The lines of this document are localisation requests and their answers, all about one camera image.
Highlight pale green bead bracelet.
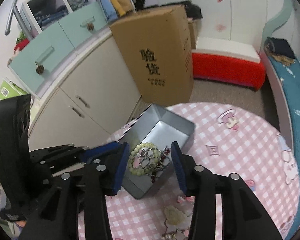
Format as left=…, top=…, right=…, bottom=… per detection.
left=127, top=142, right=163, bottom=176

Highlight silver chain necklace pile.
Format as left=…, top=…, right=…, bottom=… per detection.
left=139, top=147, right=171, bottom=174

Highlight cream curved cabinet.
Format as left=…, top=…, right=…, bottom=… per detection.
left=29, top=29, right=140, bottom=150

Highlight pink flower hair clip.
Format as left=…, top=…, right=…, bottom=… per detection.
left=177, top=195, right=194, bottom=204

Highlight grey metal tin box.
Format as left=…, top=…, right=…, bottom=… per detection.
left=119, top=103, right=195, bottom=199

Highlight pink checkered tablecloth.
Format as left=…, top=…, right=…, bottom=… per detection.
left=107, top=102, right=300, bottom=239

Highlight green white bag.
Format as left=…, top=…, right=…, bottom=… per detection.
left=0, top=80, right=28, bottom=100

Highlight mint drawer unit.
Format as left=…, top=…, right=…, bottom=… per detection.
left=9, top=2, right=107, bottom=98

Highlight large cardboard box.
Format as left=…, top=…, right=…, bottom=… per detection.
left=110, top=5, right=193, bottom=106

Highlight purple cubby shelf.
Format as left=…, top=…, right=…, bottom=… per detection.
left=20, top=0, right=96, bottom=37

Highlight red storage bench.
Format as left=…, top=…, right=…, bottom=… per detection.
left=192, top=37, right=266, bottom=90

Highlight metal handrail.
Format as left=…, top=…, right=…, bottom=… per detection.
left=4, top=0, right=33, bottom=41

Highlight folded dark clothes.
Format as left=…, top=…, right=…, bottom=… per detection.
left=264, top=37, right=296, bottom=66

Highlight black clothes pile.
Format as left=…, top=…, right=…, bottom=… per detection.
left=183, top=0, right=203, bottom=20

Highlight teal bunk bed frame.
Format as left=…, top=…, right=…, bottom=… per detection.
left=260, top=0, right=300, bottom=147

